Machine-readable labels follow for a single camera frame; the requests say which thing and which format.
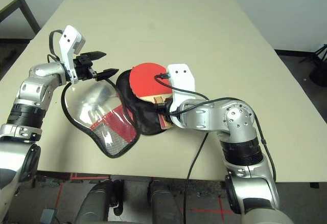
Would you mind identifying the red ping-pong paddle wooden handle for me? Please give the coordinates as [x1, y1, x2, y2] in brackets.
[129, 62, 175, 130]

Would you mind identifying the dark grey robot leg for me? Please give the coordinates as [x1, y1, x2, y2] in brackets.
[74, 180, 122, 224]
[147, 179, 185, 224]

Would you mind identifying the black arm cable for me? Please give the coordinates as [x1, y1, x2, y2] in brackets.
[48, 29, 65, 64]
[154, 73, 277, 224]

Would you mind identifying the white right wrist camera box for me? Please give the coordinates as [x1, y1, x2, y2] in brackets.
[167, 63, 197, 115]

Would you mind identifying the black tripod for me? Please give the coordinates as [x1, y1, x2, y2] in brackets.
[298, 43, 327, 65]

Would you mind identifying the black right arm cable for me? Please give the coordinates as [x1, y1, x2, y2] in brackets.
[154, 73, 277, 224]

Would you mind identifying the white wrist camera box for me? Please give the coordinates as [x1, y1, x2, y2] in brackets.
[58, 25, 87, 84]
[167, 63, 197, 115]

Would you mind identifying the dark grey robot right leg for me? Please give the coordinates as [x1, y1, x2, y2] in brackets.
[147, 179, 185, 224]

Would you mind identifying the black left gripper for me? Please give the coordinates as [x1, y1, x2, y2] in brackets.
[73, 51, 120, 82]

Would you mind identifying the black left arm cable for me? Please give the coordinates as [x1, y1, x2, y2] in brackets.
[48, 29, 65, 64]

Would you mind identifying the black red zippered paddle case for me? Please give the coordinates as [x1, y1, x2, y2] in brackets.
[60, 67, 177, 160]

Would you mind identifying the grey foot pedal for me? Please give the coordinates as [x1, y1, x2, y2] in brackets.
[40, 208, 58, 224]

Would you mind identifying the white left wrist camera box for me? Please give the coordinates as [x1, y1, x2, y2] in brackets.
[58, 25, 87, 84]

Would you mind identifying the black bag on floor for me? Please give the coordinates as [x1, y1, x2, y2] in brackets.
[308, 60, 327, 88]

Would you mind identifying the beige side table black frame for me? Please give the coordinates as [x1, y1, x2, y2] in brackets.
[0, 0, 41, 40]

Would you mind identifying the dark grey robot left leg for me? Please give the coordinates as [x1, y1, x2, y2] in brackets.
[74, 180, 122, 224]

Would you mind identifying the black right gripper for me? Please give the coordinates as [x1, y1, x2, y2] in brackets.
[154, 97, 174, 122]

